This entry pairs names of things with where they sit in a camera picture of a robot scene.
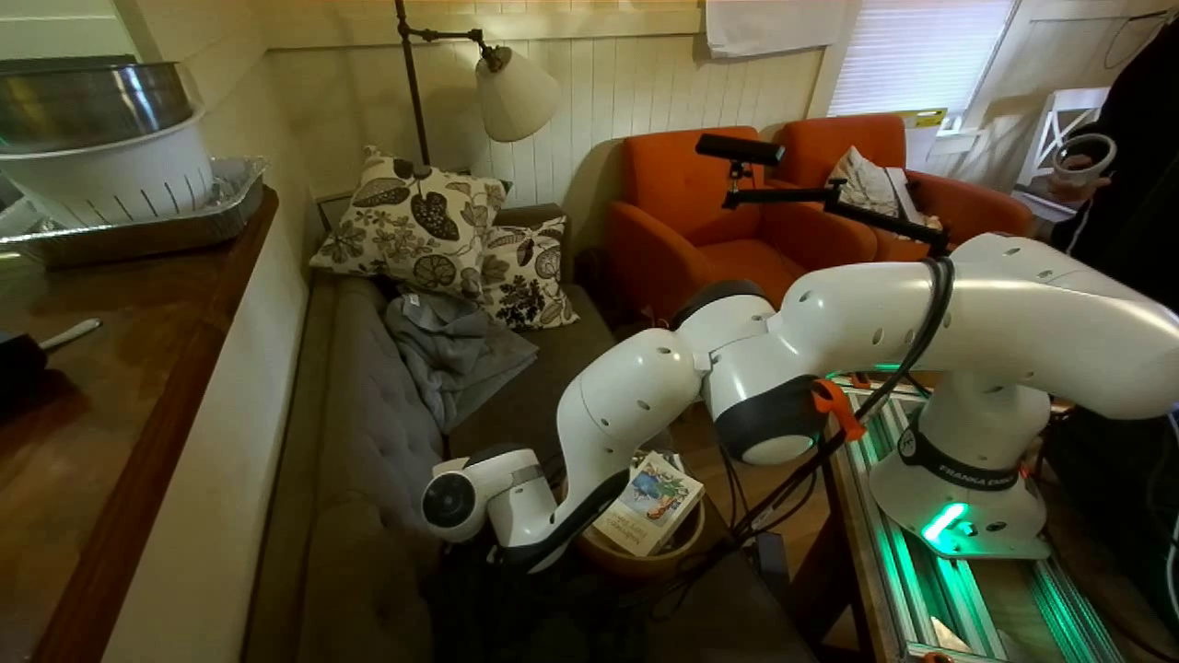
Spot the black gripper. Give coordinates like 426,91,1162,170
456,537,546,590

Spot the dark grey blanket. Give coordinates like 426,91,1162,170
413,549,655,663

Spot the white mug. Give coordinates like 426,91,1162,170
1048,131,1123,191

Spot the light grey blanket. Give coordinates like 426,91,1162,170
379,284,540,434

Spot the paperback book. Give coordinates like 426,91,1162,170
586,450,707,563

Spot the brown tufted sofa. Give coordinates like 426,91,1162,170
239,191,817,663

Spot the small leaf pattern pillow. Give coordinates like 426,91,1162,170
475,212,580,335

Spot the large leaf pattern pillow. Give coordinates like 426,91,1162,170
304,145,516,300

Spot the orange armchair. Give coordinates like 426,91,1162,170
595,122,804,330
771,111,1037,269

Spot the dark wooden counter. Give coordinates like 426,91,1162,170
0,180,284,663

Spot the floor lamp white shade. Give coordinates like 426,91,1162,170
389,0,568,170

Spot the metal baking tray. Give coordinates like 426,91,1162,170
0,154,268,269

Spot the patterned cloth on armchair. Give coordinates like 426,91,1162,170
825,145,946,235

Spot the white hanging sheet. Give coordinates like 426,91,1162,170
701,0,865,64

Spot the steel mixing bowl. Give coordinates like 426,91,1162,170
0,56,203,160

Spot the white window blind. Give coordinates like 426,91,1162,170
825,0,1024,122

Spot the white wooden chair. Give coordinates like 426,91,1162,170
1016,82,1115,201

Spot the person in dark clothes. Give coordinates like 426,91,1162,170
1064,14,1179,319

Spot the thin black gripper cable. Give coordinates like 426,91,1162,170
710,401,889,549

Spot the aluminium frame robot table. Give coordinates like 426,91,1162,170
814,364,1179,663

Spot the black camera on stand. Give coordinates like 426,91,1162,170
693,131,954,261

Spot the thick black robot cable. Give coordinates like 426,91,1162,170
844,250,956,434

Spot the black pan with handle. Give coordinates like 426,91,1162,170
0,314,111,413

